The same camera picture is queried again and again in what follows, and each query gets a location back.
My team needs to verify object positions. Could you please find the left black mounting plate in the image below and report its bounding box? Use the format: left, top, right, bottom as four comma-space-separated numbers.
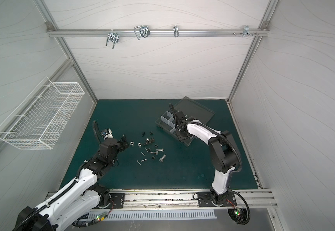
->
96, 193, 125, 209

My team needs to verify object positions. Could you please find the black mounting plate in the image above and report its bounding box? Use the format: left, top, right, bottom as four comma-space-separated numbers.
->
96, 193, 125, 209
193, 191, 237, 208

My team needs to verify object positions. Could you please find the right base cable loop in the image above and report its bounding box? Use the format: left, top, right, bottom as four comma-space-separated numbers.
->
227, 189, 251, 225

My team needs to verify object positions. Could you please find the horizontal aluminium top rail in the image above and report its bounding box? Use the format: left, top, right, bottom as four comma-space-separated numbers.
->
47, 28, 270, 38

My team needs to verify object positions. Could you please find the right metal bracket with bolts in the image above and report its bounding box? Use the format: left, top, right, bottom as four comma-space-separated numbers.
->
233, 26, 259, 37

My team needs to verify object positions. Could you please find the small metal bracket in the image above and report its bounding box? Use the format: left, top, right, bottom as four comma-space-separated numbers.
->
173, 26, 179, 38

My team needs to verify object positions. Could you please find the left base cable bundle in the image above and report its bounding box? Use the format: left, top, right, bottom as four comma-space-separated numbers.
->
71, 202, 114, 229

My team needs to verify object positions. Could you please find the middle metal U-bolt clamp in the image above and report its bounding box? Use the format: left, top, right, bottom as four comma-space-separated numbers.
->
133, 25, 151, 40

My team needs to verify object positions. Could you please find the metal u-bolt clamp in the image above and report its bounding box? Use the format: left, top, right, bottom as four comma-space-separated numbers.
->
133, 25, 151, 40
105, 31, 119, 49

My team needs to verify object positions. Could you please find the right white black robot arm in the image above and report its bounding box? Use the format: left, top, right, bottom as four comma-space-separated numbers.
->
169, 104, 243, 206

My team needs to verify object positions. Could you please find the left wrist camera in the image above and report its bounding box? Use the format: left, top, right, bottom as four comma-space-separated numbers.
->
101, 129, 114, 140

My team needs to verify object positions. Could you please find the green table mat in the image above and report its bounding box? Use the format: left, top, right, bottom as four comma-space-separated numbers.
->
61, 100, 258, 189

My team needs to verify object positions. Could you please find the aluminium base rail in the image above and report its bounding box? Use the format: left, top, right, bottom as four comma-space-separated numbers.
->
110, 189, 278, 211

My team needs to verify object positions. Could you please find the left metal U-bolt clamp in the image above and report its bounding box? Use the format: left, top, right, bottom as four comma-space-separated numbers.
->
105, 31, 119, 49

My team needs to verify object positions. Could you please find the white wire basket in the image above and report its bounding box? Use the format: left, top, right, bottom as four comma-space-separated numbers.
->
0, 77, 85, 150

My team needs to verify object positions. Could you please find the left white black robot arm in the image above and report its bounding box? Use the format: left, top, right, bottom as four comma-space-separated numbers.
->
14, 135, 129, 231

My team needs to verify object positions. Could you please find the clear plastic compartment organizer box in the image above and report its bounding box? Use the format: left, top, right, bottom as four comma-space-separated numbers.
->
156, 97, 215, 141

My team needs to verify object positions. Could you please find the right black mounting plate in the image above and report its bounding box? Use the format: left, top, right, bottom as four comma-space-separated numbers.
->
193, 191, 237, 208

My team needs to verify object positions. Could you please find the white slotted cable duct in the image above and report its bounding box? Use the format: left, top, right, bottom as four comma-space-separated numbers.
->
104, 209, 217, 221

